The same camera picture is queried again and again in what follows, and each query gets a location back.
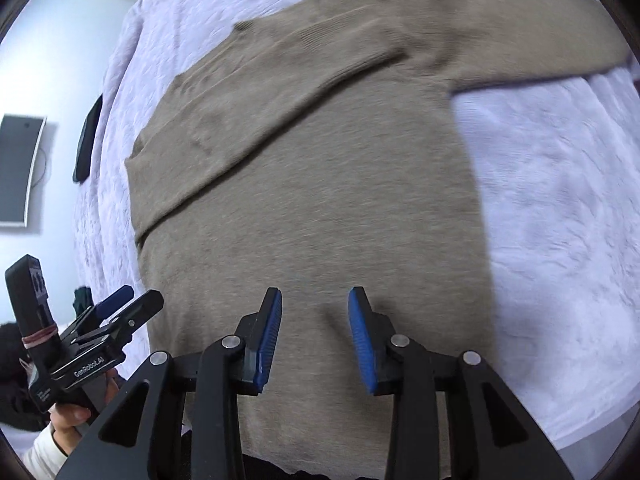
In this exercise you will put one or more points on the brown knit sweater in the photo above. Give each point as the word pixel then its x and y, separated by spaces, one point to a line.
pixel 310 200

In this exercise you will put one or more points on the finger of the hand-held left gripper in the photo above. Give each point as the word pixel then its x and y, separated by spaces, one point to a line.
pixel 135 310
pixel 116 300

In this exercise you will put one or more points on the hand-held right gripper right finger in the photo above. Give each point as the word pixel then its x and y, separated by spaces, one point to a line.
pixel 361 345

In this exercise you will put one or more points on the flat black device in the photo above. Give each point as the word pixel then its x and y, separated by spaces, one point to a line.
pixel 87 140

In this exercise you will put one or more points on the wall-mounted monitor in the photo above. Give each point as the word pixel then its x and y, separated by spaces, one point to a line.
pixel 19 170

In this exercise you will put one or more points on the lavender fleece blanket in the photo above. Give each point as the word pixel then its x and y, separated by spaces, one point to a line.
pixel 540 200

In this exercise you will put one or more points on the dark green cloth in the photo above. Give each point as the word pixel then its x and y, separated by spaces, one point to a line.
pixel 81 301

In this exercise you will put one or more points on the black jacket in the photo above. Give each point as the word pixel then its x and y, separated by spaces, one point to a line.
pixel 17 375

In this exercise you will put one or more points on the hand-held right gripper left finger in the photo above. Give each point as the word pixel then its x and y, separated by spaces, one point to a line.
pixel 270 340

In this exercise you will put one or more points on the person's left hand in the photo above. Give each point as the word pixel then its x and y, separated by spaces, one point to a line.
pixel 67 422

